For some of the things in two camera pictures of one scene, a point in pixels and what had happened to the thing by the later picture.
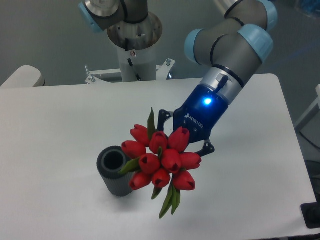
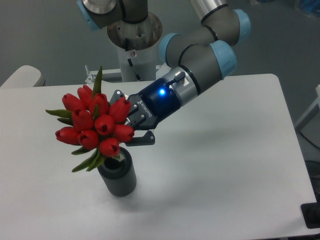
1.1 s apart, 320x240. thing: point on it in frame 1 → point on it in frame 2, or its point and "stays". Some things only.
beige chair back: [26, 76] stays
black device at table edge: [311, 213] stays
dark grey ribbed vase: [110, 160] stays
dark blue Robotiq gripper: [199, 115] → [151, 105]
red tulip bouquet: [157, 160] → [97, 127]
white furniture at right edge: [309, 126] stays
